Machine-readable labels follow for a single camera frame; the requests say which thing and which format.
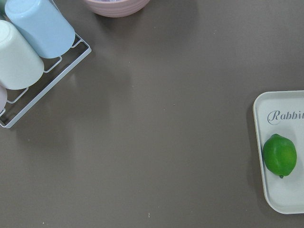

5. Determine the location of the cream rectangular tray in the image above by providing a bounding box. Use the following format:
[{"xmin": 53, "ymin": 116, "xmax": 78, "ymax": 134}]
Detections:
[{"xmin": 253, "ymin": 90, "xmax": 304, "ymax": 214}]

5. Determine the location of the green lime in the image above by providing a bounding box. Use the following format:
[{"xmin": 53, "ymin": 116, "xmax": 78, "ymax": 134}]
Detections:
[{"xmin": 262, "ymin": 134, "xmax": 297, "ymax": 179}]

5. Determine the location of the mint green plastic cup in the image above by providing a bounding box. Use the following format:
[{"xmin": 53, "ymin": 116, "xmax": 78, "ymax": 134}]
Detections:
[{"xmin": 0, "ymin": 20, "xmax": 44, "ymax": 90}]

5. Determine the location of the pale pink plastic cup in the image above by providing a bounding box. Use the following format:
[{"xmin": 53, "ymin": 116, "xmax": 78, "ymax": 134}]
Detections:
[{"xmin": 0, "ymin": 86, "xmax": 7, "ymax": 113}]

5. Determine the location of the light blue plastic cup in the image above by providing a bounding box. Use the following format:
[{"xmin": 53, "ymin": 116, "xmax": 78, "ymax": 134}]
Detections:
[{"xmin": 4, "ymin": 0, "xmax": 76, "ymax": 59}]

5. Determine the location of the white wire cup rack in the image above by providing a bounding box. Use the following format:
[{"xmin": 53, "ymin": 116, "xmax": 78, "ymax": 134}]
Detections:
[{"xmin": 0, "ymin": 0, "xmax": 92, "ymax": 129}]

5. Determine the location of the pink ribbed bowl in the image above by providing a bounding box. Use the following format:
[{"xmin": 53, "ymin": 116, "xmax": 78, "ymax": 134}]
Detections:
[{"xmin": 84, "ymin": 0, "xmax": 150, "ymax": 18}]

